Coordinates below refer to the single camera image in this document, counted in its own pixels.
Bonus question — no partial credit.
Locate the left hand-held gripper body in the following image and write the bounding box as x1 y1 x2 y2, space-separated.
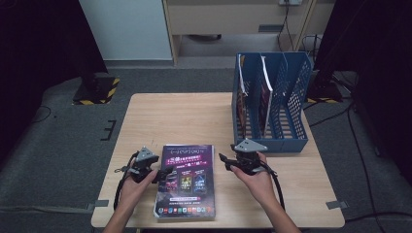
127 146 160 183

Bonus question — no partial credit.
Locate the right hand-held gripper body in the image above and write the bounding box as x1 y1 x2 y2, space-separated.
232 138 269 177

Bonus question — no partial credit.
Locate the dark purple magazine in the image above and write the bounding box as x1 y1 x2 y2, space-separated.
258 55 275 137
154 144 217 219

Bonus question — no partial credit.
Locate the blue plastic file rack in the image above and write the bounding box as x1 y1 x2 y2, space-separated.
231 51 314 153

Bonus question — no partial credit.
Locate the black and red magazine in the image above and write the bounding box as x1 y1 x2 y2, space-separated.
236 53 250 131

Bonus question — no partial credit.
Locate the person's right hand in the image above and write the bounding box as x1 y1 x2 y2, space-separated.
229 152 280 208

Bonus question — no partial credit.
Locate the person's left hand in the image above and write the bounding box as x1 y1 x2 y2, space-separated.
119 169 159 215

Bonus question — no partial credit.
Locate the black tape floor mark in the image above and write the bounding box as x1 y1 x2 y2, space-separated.
100 119 117 142

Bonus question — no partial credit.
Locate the grey tape piece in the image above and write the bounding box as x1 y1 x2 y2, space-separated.
325 200 349 211
86 199 110 212

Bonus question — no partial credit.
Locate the black yellow striped stand base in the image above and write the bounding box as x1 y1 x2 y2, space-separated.
305 72 344 105
71 76 120 106

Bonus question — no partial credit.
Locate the white cabinet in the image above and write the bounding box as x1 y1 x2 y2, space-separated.
79 0 173 61

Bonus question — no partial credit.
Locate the black curtain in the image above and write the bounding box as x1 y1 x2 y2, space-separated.
0 0 109 163
312 0 412 178

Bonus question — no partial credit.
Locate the left hand-held gripper black cable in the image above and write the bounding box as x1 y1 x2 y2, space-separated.
113 151 139 212

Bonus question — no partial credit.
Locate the hand-held gripper black cable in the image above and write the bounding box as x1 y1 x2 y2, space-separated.
113 151 139 212
258 161 287 212

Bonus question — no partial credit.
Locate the right hand-held gripper black cable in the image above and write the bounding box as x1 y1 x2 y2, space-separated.
258 161 287 212

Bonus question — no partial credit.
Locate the thin black floor cable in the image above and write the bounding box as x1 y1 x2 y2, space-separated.
32 105 52 124

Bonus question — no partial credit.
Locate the long black floor cable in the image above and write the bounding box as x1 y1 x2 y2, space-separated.
344 103 412 233

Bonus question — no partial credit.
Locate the black power cable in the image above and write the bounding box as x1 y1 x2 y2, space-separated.
276 4 296 52

